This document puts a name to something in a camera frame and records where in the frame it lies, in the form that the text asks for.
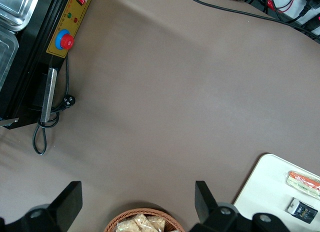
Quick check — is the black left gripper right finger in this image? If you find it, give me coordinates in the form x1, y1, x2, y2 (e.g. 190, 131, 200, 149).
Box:
188, 181, 292, 232

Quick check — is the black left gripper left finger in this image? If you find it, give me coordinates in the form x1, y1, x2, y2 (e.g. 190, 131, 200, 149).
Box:
0, 181, 83, 232

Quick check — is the beige rectangular tray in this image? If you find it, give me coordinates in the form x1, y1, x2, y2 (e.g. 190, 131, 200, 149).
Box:
232, 153, 320, 232

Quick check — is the black gum box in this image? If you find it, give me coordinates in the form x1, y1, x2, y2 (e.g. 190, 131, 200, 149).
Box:
287, 198, 319, 225

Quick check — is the stainless steel food tray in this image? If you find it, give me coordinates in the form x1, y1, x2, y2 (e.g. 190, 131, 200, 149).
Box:
0, 0, 41, 32
0, 31, 20, 93

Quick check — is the clear bag of crackers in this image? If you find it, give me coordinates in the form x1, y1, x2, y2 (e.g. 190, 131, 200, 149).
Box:
147, 215, 168, 232
115, 218, 141, 232
132, 213, 160, 232

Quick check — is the round brown wicker basket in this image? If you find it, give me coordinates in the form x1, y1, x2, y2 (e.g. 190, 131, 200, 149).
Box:
103, 208, 186, 232

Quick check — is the wrapped sandwich with orange filling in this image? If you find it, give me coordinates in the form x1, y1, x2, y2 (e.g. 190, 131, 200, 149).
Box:
284, 170, 320, 201

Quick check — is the black sealer machine yellow panel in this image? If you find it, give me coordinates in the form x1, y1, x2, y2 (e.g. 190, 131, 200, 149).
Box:
0, 0, 96, 131

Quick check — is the red emergency stop button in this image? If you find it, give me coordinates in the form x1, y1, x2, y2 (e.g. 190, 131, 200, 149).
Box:
54, 29, 75, 51

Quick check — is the black power cable with plug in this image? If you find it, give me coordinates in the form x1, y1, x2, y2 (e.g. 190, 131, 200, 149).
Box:
32, 54, 77, 156

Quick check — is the long black table cable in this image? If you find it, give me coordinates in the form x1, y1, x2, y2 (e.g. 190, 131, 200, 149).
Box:
174, 0, 320, 45

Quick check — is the red wire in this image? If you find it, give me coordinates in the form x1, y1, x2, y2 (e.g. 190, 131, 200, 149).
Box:
265, 0, 304, 15

